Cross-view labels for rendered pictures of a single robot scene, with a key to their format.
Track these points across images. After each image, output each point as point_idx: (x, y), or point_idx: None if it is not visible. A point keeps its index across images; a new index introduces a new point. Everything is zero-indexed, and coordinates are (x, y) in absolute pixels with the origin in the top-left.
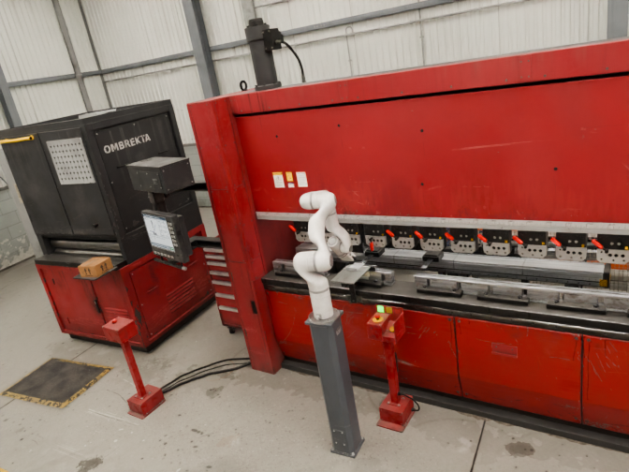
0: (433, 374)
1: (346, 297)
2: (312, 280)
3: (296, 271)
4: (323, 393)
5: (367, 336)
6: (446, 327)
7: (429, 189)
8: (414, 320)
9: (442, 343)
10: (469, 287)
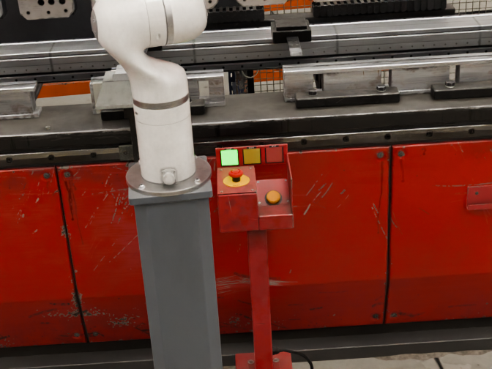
0: (330, 290)
1: (118, 151)
2: (156, 70)
3: (110, 47)
4: None
5: None
6: (373, 173)
7: None
8: (296, 175)
9: (358, 213)
10: (409, 78)
